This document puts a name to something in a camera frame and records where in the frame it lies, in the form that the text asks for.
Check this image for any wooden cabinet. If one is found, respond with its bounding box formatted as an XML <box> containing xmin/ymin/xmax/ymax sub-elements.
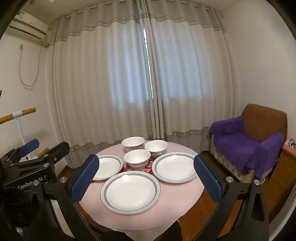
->
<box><xmin>261</xmin><ymin>144</ymin><xmax>296</xmax><ymax>210</ymax></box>

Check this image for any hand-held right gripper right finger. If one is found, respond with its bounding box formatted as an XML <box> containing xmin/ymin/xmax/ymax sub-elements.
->
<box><xmin>192</xmin><ymin>154</ymin><xmax>270</xmax><ymax>241</ymax></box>

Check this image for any beige curtain with grey trim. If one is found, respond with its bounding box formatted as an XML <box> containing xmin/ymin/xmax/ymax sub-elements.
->
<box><xmin>43</xmin><ymin>0</ymin><xmax>155</xmax><ymax>167</ymax></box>
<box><xmin>139</xmin><ymin>0</ymin><xmax>240</xmax><ymax>144</ymax></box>

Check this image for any white bowl with grey band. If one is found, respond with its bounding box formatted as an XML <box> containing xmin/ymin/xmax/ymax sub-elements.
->
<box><xmin>122</xmin><ymin>137</ymin><xmax>146</xmax><ymax>152</ymax></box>
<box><xmin>144</xmin><ymin>140</ymin><xmax>168</xmax><ymax>155</ymax></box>
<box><xmin>124</xmin><ymin>149</ymin><xmax>151</xmax><ymax>168</ymax></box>

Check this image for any white air conditioner cord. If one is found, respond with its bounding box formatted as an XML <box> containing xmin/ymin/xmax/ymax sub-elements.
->
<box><xmin>18</xmin><ymin>43</ymin><xmax>43</xmax><ymax>87</ymax></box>

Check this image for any grey patterned seat cover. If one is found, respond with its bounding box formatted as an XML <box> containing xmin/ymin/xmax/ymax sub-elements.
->
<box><xmin>213</xmin><ymin>146</ymin><xmax>255</xmax><ymax>181</ymax></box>

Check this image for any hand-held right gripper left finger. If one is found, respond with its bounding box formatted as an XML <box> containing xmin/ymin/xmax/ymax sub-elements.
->
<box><xmin>28</xmin><ymin>154</ymin><xmax>101</xmax><ymax>241</ymax></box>

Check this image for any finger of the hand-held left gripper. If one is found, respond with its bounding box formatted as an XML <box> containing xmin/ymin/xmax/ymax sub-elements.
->
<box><xmin>7</xmin><ymin>142</ymin><xmax>70</xmax><ymax>174</ymax></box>
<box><xmin>0</xmin><ymin>138</ymin><xmax>40</xmax><ymax>167</ymax></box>

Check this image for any brown armchair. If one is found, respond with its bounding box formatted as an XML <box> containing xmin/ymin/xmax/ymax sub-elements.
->
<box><xmin>209</xmin><ymin>103</ymin><xmax>288</xmax><ymax>186</ymax></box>

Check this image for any white rack with wooden bars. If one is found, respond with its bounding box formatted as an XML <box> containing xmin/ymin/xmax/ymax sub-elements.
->
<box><xmin>0</xmin><ymin>107</ymin><xmax>50</xmax><ymax>163</ymax></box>

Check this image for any white plate with grey rim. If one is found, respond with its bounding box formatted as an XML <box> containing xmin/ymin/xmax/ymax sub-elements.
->
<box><xmin>91</xmin><ymin>154</ymin><xmax>124</xmax><ymax>181</ymax></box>
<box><xmin>100</xmin><ymin>171</ymin><xmax>161</xmax><ymax>215</ymax></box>
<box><xmin>152</xmin><ymin>152</ymin><xmax>199</xmax><ymax>183</ymax></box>

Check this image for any white air conditioner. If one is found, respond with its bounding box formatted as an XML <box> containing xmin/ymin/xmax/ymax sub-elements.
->
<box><xmin>5</xmin><ymin>10</ymin><xmax>48</xmax><ymax>43</ymax></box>

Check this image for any tan air conditioner pipe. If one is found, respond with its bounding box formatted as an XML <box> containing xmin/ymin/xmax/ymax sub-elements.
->
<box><xmin>39</xmin><ymin>40</ymin><xmax>57</xmax><ymax>49</ymax></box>

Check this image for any round table pink cloth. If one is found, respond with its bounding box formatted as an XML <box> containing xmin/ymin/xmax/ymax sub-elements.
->
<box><xmin>77</xmin><ymin>140</ymin><xmax>205</xmax><ymax>231</ymax></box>

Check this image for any person's left forearm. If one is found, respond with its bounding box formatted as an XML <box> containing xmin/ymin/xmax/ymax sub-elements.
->
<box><xmin>0</xmin><ymin>185</ymin><xmax>31</xmax><ymax>241</ymax></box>

